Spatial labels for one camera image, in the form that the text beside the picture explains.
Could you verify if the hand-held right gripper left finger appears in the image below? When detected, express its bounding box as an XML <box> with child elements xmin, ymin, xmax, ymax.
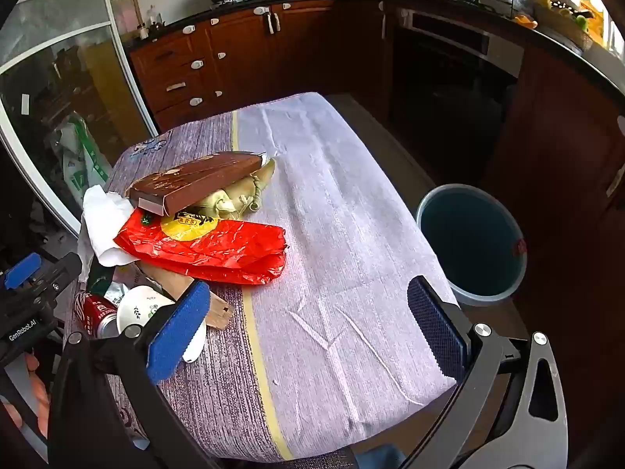
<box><xmin>47</xmin><ymin>281</ymin><xmax>220</xmax><ymax>469</ymax></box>

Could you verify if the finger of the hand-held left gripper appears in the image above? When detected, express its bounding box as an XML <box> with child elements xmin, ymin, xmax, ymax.
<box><xmin>2</xmin><ymin>252</ymin><xmax>84</xmax><ymax>300</ymax></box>

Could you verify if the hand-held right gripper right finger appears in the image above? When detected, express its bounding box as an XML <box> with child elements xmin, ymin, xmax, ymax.
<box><xmin>407</xmin><ymin>275</ymin><xmax>570</xmax><ymax>469</ymax></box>

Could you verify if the white paper cup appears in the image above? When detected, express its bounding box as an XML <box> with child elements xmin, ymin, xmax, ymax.
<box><xmin>116</xmin><ymin>286</ymin><xmax>208</xmax><ymax>365</ymax></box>

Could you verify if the brown cardboard piece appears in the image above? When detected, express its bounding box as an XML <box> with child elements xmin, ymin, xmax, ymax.
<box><xmin>134</xmin><ymin>259</ymin><xmax>235</xmax><ymax>333</ymax></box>

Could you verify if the red soda can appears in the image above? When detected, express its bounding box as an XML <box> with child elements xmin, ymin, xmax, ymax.
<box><xmin>73</xmin><ymin>290</ymin><xmax>120</xmax><ymax>339</ymax></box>

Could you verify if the green foil wrapper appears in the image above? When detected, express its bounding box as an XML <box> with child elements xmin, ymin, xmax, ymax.
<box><xmin>87</xmin><ymin>264</ymin><xmax>132</xmax><ymax>304</ymax></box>

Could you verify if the blue-grey plastic bin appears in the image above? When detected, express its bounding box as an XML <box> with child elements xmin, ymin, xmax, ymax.
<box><xmin>415</xmin><ymin>183</ymin><xmax>529</xmax><ymax>308</ymax></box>

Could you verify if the red plastic snack packet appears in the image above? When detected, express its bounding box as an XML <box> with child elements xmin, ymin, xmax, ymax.
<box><xmin>114</xmin><ymin>208</ymin><xmax>290</xmax><ymax>286</ymax></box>

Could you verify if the white paper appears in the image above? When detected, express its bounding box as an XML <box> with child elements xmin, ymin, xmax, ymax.
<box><xmin>78</xmin><ymin>186</ymin><xmax>135</xmax><ymax>281</ymax></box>

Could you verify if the beige peel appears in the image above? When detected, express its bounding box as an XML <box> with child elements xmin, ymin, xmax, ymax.
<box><xmin>195</xmin><ymin>183</ymin><xmax>259</xmax><ymax>220</ymax></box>

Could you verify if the brown cardboard box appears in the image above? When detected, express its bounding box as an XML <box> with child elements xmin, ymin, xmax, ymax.
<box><xmin>125</xmin><ymin>151</ymin><xmax>268</xmax><ymax>217</ymax></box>

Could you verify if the person's left hand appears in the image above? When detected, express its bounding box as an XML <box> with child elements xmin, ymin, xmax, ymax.
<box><xmin>0</xmin><ymin>353</ymin><xmax>52</xmax><ymax>441</ymax></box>

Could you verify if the green and white sack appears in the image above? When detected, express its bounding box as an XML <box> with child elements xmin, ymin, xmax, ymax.
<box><xmin>51</xmin><ymin>112</ymin><xmax>113</xmax><ymax>211</ymax></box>

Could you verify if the glass sliding door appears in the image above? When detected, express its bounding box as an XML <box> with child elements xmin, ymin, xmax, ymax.
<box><xmin>0</xmin><ymin>0</ymin><xmax>162</xmax><ymax>240</ymax></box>

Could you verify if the red-brown panel cabinet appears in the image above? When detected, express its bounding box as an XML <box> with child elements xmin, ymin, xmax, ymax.
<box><xmin>481</xmin><ymin>44</ymin><xmax>625</xmax><ymax>265</ymax></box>

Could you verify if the built-in black oven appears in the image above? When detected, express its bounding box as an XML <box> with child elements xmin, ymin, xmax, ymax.
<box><xmin>388</xmin><ymin>7</ymin><xmax>525</xmax><ymax>157</ymax></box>

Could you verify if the red-brown drawer cabinet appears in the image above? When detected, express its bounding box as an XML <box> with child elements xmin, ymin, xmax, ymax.
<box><xmin>124</xmin><ymin>0</ymin><xmax>391</xmax><ymax>132</ymax></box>

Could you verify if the woven fruit basket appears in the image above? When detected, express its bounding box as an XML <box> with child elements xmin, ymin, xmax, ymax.
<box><xmin>532</xmin><ymin>0</ymin><xmax>596</xmax><ymax>52</ymax></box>

